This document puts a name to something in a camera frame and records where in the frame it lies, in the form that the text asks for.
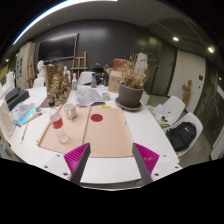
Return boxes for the grey plant saucer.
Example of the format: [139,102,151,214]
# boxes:
[114,96,144,112]

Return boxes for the long ceiling strip light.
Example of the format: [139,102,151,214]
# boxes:
[12,0,118,46]

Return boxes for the red box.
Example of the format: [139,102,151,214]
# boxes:
[112,58,128,70]

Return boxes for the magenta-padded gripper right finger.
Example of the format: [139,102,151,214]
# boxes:
[132,142,184,186]

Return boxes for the flat round red coaster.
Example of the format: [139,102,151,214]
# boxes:
[90,113,104,123]

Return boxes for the black wall screen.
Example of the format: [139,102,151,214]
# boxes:
[37,32,80,63]

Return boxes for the dry plant in grey pot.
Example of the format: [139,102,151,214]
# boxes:
[117,53,149,109]

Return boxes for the white plaster cast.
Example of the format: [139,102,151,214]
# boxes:
[5,71,16,90]

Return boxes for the wooden easel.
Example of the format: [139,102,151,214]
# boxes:
[70,50,88,81]

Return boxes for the wooden figure statue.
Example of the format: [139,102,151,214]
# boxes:
[181,79,194,108]

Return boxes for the printed newspaper sheet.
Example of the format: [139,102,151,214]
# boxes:
[75,87,106,107]

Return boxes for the ceiling spot lights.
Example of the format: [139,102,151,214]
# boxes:
[4,35,215,64]

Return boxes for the clear red-labelled drink bottle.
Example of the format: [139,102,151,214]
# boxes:
[48,99,70,145]

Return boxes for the brown relief sculpture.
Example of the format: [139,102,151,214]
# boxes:
[41,64,73,108]

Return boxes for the thin wooden stick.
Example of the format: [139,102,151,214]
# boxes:
[20,123,29,145]

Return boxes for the black backpack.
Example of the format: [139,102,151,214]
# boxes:
[165,121,198,153]

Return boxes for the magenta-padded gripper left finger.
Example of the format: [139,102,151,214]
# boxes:
[42,142,92,185]

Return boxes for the wooden paint brush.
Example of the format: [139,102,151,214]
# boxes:
[23,111,44,126]

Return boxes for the white plaster bust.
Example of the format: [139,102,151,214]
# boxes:
[35,60,46,80]

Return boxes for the colourful painted book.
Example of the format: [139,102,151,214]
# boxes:
[11,102,36,127]

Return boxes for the brown cardboard box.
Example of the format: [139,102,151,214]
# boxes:
[107,68,126,94]

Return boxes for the black flat boxes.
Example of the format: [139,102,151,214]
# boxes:
[4,87,30,112]

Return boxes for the white ceramic mug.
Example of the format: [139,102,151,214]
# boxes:
[63,102,78,120]

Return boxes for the white display board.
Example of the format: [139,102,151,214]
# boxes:
[15,42,37,90]

